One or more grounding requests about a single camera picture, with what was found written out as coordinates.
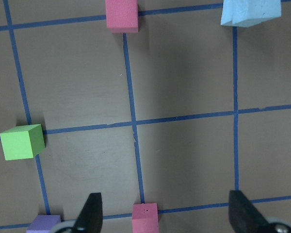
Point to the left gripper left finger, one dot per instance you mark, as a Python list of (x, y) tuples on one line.
[(90, 219)]

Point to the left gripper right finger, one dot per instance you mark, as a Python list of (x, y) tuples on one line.
[(244, 217)]

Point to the light blue block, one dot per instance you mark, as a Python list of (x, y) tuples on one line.
[(226, 14), (247, 13)]

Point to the purple block left side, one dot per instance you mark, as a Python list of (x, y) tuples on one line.
[(43, 223)]

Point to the magenta block near left base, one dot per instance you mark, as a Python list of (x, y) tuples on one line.
[(145, 218)]

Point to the green foam block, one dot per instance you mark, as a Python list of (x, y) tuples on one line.
[(22, 142)]

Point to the red block left far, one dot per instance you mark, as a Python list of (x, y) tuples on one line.
[(122, 16)]

